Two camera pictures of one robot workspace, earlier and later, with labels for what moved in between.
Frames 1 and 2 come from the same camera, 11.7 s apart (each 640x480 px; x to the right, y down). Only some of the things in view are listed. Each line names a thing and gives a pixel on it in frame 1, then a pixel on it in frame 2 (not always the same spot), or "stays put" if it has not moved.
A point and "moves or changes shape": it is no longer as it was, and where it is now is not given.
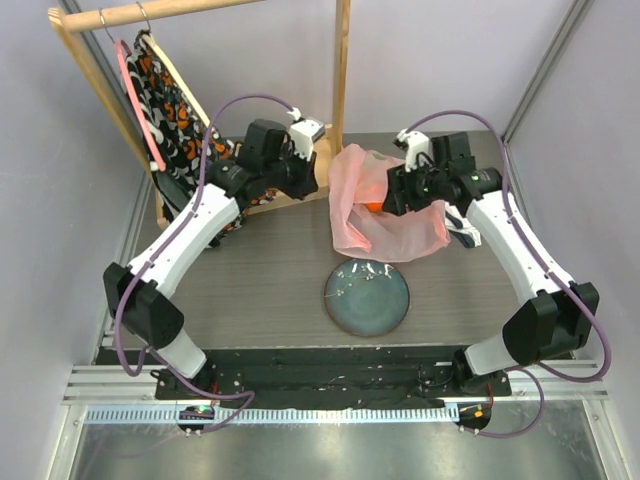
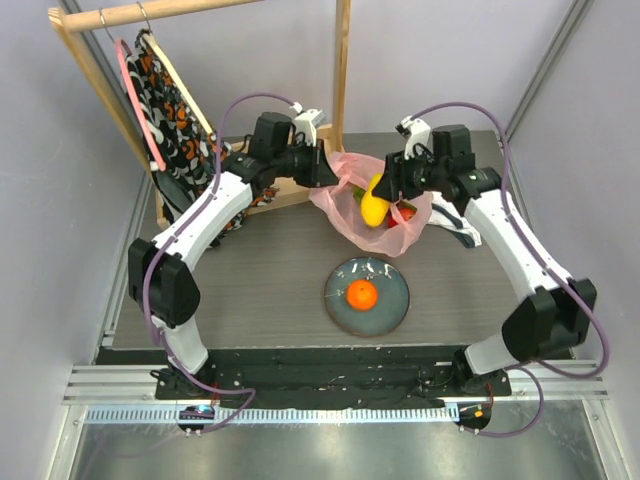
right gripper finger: [396, 202] → [391, 185]
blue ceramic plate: [367, 297] stays put
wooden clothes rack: [68, 20] stays put
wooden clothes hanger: [173, 75] stays put
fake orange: [374, 207] → [362, 295]
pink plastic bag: [358, 177] moves or changes shape
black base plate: [322, 377] stays put
